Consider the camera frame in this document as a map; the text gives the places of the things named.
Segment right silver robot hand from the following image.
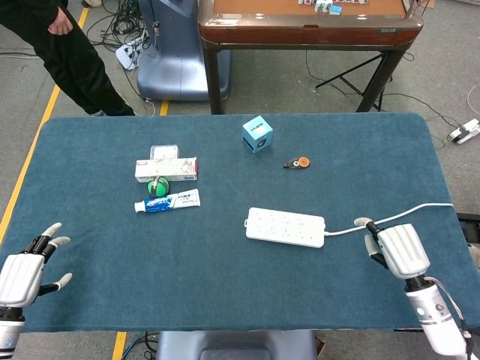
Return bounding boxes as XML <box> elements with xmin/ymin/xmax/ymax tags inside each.
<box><xmin>353</xmin><ymin>217</ymin><xmax>431</xmax><ymax>281</ymax></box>

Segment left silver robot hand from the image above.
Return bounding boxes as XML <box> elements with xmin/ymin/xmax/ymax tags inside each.
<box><xmin>0</xmin><ymin>222</ymin><xmax>73</xmax><ymax>309</ymax></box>

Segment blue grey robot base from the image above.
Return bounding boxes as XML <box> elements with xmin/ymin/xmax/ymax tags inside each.
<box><xmin>136</xmin><ymin>0</ymin><xmax>232</xmax><ymax>101</ymax></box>

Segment white floor power strip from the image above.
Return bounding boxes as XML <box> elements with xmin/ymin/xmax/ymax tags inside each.
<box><xmin>115</xmin><ymin>35</ymin><xmax>151</xmax><ymax>71</ymax></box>
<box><xmin>448</xmin><ymin>118</ymin><xmax>480</xmax><ymax>146</ymax></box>

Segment black box on floor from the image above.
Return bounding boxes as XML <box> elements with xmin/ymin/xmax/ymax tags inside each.
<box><xmin>456</xmin><ymin>212</ymin><xmax>480</xmax><ymax>245</ymax></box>

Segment orange black correction tape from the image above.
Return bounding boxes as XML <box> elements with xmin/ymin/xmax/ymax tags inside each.
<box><xmin>283</xmin><ymin>156</ymin><xmax>311</xmax><ymax>170</ymax></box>

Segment green black ball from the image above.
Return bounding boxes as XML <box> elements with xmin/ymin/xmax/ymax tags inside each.
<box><xmin>146</xmin><ymin>175</ymin><xmax>171</xmax><ymax>197</ymax></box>

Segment blue white toothpaste tube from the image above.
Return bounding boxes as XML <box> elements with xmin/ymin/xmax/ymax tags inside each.
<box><xmin>133</xmin><ymin>188</ymin><xmax>202</xmax><ymax>214</ymax></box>

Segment white toothpaste carton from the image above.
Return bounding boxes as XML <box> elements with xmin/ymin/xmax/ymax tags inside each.
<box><xmin>134</xmin><ymin>156</ymin><xmax>199</xmax><ymax>184</ymax></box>

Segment light blue cube box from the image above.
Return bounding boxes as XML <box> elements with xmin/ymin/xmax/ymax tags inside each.
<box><xmin>241</xmin><ymin>115</ymin><xmax>274</xmax><ymax>154</ymax></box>

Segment blue table cloth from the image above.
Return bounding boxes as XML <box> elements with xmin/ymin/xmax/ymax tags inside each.
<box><xmin>0</xmin><ymin>112</ymin><xmax>480</xmax><ymax>333</ymax></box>

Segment small clear plastic box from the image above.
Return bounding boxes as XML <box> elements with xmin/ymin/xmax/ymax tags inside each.
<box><xmin>149</xmin><ymin>145</ymin><xmax>180</xmax><ymax>161</ymax></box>

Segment person in black clothes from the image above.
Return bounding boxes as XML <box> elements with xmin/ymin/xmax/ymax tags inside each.
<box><xmin>0</xmin><ymin>0</ymin><xmax>136</xmax><ymax>117</ymax></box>

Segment brown mahjong table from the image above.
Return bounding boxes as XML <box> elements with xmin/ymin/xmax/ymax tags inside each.
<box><xmin>197</xmin><ymin>0</ymin><xmax>425</xmax><ymax>115</ymax></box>

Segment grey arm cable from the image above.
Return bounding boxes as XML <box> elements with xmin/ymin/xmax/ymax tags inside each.
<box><xmin>427</xmin><ymin>276</ymin><xmax>474</xmax><ymax>360</ymax></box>

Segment long black floor cable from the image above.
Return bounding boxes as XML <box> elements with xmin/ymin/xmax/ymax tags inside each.
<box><xmin>305</xmin><ymin>50</ymin><xmax>457</xmax><ymax>149</ymax></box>

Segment grey blue robot pedestal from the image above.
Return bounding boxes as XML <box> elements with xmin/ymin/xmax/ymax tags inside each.
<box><xmin>155</xmin><ymin>329</ymin><xmax>319</xmax><ymax>360</ymax></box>

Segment tangled black floor cables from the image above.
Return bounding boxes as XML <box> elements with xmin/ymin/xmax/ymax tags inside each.
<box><xmin>86</xmin><ymin>0</ymin><xmax>153</xmax><ymax>52</ymax></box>

